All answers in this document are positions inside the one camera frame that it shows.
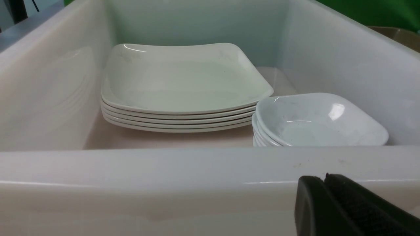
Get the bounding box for lower stacked small bowls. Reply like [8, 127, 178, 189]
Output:
[252, 113, 282, 147]

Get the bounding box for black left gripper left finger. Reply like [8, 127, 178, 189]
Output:
[294, 176, 361, 236]

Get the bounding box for green backdrop cloth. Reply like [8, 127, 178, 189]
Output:
[319, 0, 420, 32]

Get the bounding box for top small white bowl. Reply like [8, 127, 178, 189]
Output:
[255, 93, 389, 146]

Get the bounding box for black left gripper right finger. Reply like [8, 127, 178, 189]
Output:
[324, 173, 420, 236]

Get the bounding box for top white stacked plate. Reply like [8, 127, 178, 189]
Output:
[101, 43, 274, 115]

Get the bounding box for lower stacked white plates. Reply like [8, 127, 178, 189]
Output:
[101, 100, 256, 133]

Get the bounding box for olive green plastic bin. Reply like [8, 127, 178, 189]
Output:
[369, 26, 420, 53]

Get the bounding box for large white plastic bin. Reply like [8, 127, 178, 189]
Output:
[0, 0, 419, 236]

